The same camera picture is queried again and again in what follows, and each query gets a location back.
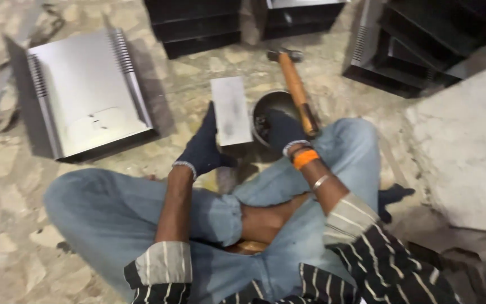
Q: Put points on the person's left hand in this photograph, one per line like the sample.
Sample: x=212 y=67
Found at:
x=203 y=154

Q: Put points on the person's right hand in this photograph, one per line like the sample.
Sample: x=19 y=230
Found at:
x=285 y=133

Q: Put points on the person's right fingers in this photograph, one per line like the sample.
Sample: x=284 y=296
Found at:
x=279 y=118

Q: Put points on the round metal bowl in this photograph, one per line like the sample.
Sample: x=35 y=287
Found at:
x=274 y=101

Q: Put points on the pile of dark small parts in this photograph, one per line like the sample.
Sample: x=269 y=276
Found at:
x=262 y=126

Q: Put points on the grey rectangular metal block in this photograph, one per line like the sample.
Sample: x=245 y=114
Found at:
x=231 y=109

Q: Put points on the orange wristband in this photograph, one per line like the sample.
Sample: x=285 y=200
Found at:
x=306 y=158

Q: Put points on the silver bangle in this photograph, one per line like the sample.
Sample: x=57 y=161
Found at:
x=321 y=181

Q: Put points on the heap of black metal boxes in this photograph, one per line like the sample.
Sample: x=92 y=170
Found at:
x=416 y=42

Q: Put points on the black white striped shirt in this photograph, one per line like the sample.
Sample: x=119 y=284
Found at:
x=378 y=261

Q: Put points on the grey concrete slab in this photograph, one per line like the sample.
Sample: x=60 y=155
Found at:
x=466 y=147

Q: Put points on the silver sheet metal box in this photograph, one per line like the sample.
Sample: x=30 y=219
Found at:
x=89 y=91

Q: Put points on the light blue jeans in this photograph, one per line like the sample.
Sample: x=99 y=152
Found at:
x=112 y=215

